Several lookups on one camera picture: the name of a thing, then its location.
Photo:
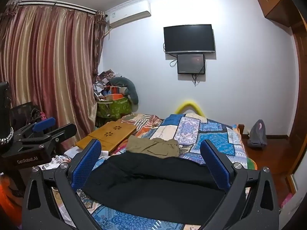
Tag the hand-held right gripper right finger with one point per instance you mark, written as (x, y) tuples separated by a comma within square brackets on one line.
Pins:
[(215, 165)]

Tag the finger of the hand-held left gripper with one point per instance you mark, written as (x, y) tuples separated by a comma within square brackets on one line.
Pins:
[(44, 124), (64, 130)]

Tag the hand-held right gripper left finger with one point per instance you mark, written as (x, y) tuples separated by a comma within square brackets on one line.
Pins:
[(84, 167)]

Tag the black pants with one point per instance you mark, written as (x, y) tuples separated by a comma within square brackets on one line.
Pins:
[(156, 182)]

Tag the person's left forearm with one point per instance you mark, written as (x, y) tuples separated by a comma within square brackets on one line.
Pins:
[(5, 110)]

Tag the khaki pants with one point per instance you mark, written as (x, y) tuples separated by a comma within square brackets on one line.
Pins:
[(153, 146)]

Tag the black mesh chair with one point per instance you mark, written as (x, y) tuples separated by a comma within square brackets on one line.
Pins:
[(24, 112)]

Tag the patchwork printed blanket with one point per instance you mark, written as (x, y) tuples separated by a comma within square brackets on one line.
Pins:
[(211, 134)]

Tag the orange and green fleece blanket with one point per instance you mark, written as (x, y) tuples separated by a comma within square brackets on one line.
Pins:
[(251, 164)]

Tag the person's orange clothing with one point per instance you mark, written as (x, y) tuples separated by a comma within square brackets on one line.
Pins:
[(7, 194)]

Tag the wooden lap desk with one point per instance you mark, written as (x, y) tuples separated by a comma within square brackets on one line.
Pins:
[(105, 134)]

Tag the grey backpack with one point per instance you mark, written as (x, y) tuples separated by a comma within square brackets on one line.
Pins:
[(257, 135)]

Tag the striped pink curtain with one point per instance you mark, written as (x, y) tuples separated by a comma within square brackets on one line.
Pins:
[(48, 64)]

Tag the pile of crumpled clutter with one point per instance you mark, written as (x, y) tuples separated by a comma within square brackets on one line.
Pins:
[(103, 81)]

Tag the orange box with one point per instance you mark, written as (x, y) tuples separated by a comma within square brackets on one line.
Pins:
[(117, 97)]

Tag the yellow curved cushion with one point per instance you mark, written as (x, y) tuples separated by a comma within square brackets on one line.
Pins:
[(189, 103)]

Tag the orange striped bedding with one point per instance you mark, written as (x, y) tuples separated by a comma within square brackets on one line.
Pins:
[(146, 124)]

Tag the pink slipper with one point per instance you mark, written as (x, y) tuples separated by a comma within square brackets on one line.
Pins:
[(287, 200)]

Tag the white air conditioner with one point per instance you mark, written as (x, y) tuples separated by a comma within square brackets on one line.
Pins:
[(129, 14)]

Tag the wooden bed frame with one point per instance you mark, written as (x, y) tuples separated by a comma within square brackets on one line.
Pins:
[(241, 128)]

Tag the small black wall monitor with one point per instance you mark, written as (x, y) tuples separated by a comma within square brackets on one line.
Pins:
[(191, 64)]

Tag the white curtain rail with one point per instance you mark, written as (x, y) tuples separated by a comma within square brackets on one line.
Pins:
[(60, 4)]

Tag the black wall television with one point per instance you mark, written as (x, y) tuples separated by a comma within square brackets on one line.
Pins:
[(189, 38)]

